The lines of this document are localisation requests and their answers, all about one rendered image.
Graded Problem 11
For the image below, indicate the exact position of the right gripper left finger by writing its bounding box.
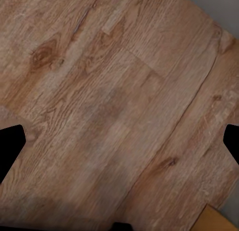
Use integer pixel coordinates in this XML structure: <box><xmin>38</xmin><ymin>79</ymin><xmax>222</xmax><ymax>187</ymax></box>
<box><xmin>0</xmin><ymin>124</ymin><xmax>26</xmax><ymax>184</ymax></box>

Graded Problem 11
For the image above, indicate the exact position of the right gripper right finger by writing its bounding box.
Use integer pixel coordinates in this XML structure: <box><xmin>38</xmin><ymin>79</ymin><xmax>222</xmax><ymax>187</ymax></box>
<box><xmin>223</xmin><ymin>124</ymin><xmax>239</xmax><ymax>165</ymax></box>

